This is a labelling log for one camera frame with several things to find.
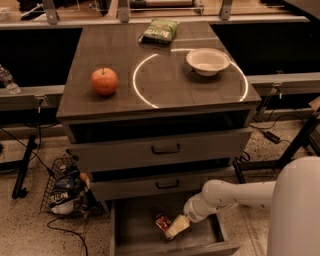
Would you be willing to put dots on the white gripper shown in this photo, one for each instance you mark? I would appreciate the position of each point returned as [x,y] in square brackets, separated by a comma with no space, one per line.
[194,209]

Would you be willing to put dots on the red coke can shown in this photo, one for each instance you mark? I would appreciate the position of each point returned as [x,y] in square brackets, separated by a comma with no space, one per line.
[162,222]

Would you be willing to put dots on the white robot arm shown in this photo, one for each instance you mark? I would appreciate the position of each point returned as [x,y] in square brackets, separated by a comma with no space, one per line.
[293,200]

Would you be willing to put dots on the bottom grey open drawer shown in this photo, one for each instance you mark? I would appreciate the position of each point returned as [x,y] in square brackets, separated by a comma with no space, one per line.
[135,233]

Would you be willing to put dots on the middle grey drawer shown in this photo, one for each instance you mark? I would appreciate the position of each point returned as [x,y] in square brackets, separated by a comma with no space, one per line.
[146,186]

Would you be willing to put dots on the top grey drawer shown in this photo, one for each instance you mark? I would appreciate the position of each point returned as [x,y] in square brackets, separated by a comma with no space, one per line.
[154,151]

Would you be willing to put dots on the grey wooden drawer cabinet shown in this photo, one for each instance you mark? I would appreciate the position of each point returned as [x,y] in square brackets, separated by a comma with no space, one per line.
[158,94]

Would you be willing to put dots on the black table leg right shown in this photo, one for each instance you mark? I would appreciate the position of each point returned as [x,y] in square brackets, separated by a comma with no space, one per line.
[238,172]

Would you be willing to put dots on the black table leg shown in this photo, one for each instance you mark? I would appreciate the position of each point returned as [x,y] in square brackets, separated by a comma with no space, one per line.
[19,191]
[238,172]

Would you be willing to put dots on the blue chip bag in basket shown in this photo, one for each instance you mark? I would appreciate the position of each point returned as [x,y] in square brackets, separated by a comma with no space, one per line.
[63,194]

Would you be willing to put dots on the black power adapter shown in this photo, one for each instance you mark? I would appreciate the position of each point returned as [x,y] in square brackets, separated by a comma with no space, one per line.
[272,137]

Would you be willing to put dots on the red apple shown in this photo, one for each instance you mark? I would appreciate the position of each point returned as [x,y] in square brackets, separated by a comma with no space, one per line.
[104,81]

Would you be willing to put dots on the white bowl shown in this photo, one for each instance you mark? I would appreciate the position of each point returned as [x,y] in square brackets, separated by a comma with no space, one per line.
[207,61]

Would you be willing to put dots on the black table leg left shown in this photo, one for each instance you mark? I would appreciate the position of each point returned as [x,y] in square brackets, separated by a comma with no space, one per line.
[19,191]

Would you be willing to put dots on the green chip bag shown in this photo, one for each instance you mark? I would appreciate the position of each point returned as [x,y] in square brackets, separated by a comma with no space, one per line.
[160,31]

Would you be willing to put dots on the clear plastic water bottle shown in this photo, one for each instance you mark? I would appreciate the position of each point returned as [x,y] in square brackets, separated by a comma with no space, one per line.
[8,81]

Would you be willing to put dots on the black wire basket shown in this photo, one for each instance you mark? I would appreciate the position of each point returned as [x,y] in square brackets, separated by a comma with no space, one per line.
[84,203]

